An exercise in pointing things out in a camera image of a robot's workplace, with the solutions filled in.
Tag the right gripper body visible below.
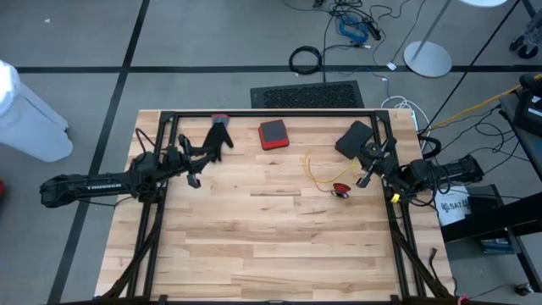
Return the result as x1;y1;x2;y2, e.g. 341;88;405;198
357;137;398;187

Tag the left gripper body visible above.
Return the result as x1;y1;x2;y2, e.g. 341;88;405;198
168;135;202;189

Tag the yellow wire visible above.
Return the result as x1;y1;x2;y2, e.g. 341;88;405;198
302;147;361;184

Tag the black glove red cuff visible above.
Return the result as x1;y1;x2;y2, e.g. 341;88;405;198
202;113;235;163

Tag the black zip pouch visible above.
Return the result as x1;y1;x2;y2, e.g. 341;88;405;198
335;119;375;161

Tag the red box black lid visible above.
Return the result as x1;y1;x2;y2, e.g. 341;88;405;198
257;119;291;152

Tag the black floor vent grille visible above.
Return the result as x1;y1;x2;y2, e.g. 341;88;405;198
249;80;366;109

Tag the grey round floor stand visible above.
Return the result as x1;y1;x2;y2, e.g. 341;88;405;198
402;0;454;79

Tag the black low shelf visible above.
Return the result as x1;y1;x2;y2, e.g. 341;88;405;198
440;184;542;293

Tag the blue box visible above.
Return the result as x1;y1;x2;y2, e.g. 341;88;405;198
479;237;516;255

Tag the black equipment cart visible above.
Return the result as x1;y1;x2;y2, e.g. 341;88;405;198
498;72;542;139

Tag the white cylindrical container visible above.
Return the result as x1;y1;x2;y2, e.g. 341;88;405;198
0;58;75;164

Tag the grey wheeled cart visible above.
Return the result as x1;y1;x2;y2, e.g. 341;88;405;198
509;0;542;60

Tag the white disc black pole stand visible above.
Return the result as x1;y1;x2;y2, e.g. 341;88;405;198
458;0;509;8

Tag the black caster wheel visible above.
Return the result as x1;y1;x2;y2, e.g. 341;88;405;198
513;281;536;297

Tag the white cable bundle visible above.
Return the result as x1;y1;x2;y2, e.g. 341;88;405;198
379;95;431;133

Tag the black metal table frame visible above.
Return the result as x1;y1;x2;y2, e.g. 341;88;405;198
93;108;456;305

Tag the yellow extension cord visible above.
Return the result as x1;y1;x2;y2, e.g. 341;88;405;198
428;72;542;131

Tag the brown strap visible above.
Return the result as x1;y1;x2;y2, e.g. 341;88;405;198
427;247;441;280

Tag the coiled blue cable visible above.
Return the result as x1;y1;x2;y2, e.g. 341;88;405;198
337;14;370;45

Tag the coiled black cable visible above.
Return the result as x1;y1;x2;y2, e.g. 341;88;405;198
288;45;325;76

